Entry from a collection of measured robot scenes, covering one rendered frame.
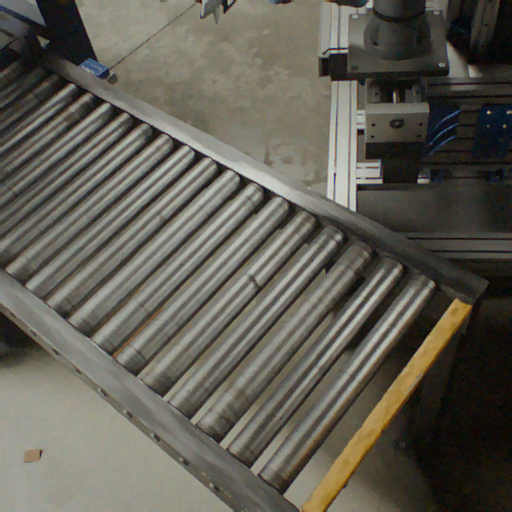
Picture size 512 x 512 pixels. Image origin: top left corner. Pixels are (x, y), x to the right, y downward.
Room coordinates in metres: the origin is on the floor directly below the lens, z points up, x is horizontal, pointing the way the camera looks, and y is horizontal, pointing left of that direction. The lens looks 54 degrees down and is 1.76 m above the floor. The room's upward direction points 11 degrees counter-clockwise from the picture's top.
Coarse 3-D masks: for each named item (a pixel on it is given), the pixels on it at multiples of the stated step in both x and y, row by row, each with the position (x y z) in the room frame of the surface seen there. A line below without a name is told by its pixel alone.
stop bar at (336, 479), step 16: (464, 304) 0.51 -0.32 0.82; (448, 320) 0.49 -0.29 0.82; (432, 336) 0.46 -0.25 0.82; (448, 336) 0.46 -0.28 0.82; (432, 352) 0.44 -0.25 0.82; (416, 368) 0.42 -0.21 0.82; (400, 384) 0.40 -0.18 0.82; (416, 384) 0.39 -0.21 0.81; (384, 400) 0.37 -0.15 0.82; (400, 400) 0.37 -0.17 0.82; (368, 416) 0.36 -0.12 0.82; (384, 416) 0.35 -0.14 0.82; (368, 432) 0.33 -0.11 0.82; (352, 448) 0.31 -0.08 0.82; (368, 448) 0.31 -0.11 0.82; (336, 464) 0.29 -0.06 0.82; (352, 464) 0.29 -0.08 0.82; (320, 480) 0.28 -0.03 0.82; (336, 480) 0.27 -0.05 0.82; (320, 496) 0.25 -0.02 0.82; (336, 496) 0.25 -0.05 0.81
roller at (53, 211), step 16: (144, 128) 1.11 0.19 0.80; (128, 144) 1.08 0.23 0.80; (144, 144) 1.08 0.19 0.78; (112, 160) 1.04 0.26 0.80; (128, 160) 1.05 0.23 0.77; (80, 176) 1.00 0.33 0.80; (96, 176) 1.00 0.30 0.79; (64, 192) 0.97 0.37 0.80; (80, 192) 0.97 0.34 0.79; (48, 208) 0.93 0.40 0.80; (64, 208) 0.93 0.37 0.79; (32, 224) 0.90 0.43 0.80; (48, 224) 0.90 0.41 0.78; (16, 240) 0.86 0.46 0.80; (32, 240) 0.87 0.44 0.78; (0, 256) 0.83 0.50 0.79; (16, 256) 0.84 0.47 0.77
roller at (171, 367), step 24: (312, 216) 0.77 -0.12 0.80; (288, 240) 0.73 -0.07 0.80; (264, 264) 0.68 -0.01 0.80; (240, 288) 0.64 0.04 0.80; (216, 312) 0.60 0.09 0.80; (240, 312) 0.61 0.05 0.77; (192, 336) 0.56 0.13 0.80; (216, 336) 0.57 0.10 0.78; (168, 360) 0.53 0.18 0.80; (192, 360) 0.53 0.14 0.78; (168, 384) 0.49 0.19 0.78
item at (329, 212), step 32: (32, 64) 1.46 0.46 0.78; (64, 64) 1.41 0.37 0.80; (96, 96) 1.26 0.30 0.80; (128, 96) 1.23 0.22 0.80; (160, 128) 1.10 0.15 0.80; (192, 128) 1.08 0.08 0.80; (224, 160) 0.97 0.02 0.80; (256, 160) 0.95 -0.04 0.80; (288, 192) 0.84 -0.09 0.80; (320, 224) 0.77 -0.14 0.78; (352, 224) 0.73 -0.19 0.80; (384, 256) 0.66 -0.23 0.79; (416, 256) 0.63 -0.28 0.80; (448, 288) 0.56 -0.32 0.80; (480, 288) 0.54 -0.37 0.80
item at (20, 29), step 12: (0, 12) 1.71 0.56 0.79; (0, 24) 1.65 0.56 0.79; (12, 24) 1.64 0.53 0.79; (24, 24) 1.63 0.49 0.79; (0, 36) 1.58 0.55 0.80; (12, 36) 1.58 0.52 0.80; (24, 36) 1.57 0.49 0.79; (36, 36) 1.59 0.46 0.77; (0, 48) 1.53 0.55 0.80; (0, 60) 1.51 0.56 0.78; (12, 60) 1.53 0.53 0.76
